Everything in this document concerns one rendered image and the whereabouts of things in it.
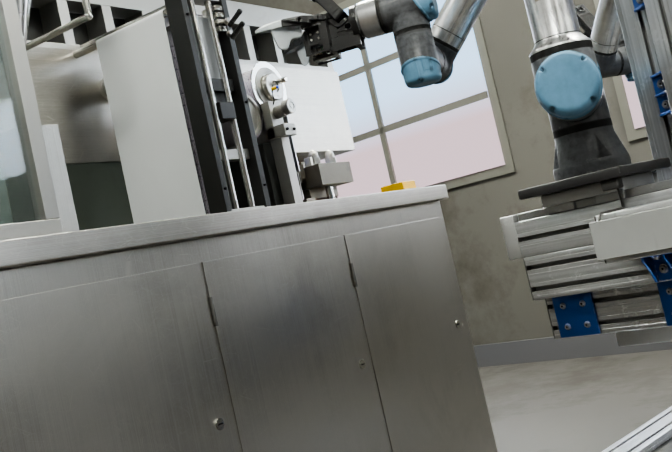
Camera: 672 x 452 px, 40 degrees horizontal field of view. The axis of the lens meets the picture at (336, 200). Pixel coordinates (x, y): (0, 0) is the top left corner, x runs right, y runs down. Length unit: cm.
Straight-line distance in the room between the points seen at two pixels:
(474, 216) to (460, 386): 267
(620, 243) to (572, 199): 21
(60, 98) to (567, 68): 129
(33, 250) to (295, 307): 67
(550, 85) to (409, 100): 358
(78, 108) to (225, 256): 79
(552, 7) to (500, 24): 319
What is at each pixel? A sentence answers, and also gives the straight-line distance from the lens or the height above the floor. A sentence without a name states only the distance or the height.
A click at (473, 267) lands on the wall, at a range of 513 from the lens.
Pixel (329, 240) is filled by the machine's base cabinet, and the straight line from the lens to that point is 208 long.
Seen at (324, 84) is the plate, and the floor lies 139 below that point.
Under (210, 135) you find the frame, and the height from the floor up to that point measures 109.
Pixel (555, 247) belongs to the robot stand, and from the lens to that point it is 188.
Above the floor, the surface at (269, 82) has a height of 126.
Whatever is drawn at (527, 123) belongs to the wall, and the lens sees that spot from 485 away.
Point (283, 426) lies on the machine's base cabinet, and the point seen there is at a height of 47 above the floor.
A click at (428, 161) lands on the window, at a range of 520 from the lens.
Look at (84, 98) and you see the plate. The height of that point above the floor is 131.
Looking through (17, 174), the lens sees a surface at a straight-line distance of 157.
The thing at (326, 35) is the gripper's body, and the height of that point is 120.
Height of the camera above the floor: 77
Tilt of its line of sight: 3 degrees up
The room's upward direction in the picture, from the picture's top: 13 degrees counter-clockwise
